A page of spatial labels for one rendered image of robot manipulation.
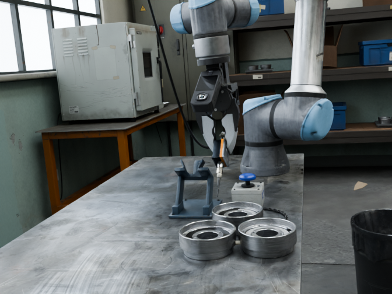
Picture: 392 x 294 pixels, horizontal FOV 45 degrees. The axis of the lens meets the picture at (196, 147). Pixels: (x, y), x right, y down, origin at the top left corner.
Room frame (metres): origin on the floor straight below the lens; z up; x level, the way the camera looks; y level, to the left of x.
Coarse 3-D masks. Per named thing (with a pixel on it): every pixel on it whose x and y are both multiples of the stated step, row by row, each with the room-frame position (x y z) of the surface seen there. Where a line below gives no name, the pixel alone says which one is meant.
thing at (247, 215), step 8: (216, 208) 0.96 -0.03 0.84; (224, 208) 0.98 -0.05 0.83; (232, 208) 0.98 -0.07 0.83; (240, 208) 0.97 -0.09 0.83; (248, 208) 0.97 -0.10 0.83; (256, 208) 0.96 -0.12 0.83; (216, 216) 0.91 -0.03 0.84; (224, 216) 0.89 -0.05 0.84; (232, 216) 0.95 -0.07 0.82; (240, 216) 0.88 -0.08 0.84; (248, 216) 0.89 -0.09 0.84; (256, 216) 0.89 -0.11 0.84
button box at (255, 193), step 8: (240, 184) 1.11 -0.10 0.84; (256, 184) 1.10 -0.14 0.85; (232, 192) 1.06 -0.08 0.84; (240, 192) 1.06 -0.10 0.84; (248, 192) 1.06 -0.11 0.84; (256, 192) 1.05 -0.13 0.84; (232, 200) 1.06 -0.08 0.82; (240, 200) 1.06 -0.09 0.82; (248, 200) 1.06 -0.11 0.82; (256, 200) 1.05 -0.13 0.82; (264, 200) 1.11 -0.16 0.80
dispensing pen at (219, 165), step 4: (224, 132) 1.06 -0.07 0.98; (220, 136) 1.05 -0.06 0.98; (224, 136) 1.05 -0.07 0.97; (216, 140) 1.02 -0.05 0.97; (220, 140) 1.02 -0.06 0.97; (216, 144) 1.02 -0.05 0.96; (220, 144) 1.01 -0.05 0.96; (216, 148) 1.01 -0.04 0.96; (216, 152) 1.00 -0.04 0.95; (212, 156) 1.00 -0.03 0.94; (216, 156) 0.99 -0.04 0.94; (216, 160) 1.00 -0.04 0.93; (220, 160) 1.00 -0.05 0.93; (216, 164) 1.01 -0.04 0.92; (220, 164) 0.99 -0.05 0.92; (220, 168) 0.99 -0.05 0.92; (216, 172) 0.98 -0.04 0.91; (220, 172) 0.98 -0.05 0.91; (220, 176) 0.97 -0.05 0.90
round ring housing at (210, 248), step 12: (180, 228) 0.84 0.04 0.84; (192, 228) 0.87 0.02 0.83; (228, 228) 0.85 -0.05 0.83; (180, 240) 0.81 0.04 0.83; (192, 240) 0.78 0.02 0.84; (204, 240) 0.78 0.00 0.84; (216, 240) 0.78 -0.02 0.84; (228, 240) 0.79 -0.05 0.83; (192, 252) 0.78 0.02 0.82; (204, 252) 0.78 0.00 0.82; (216, 252) 0.78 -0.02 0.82; (228, 252) 0.80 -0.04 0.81
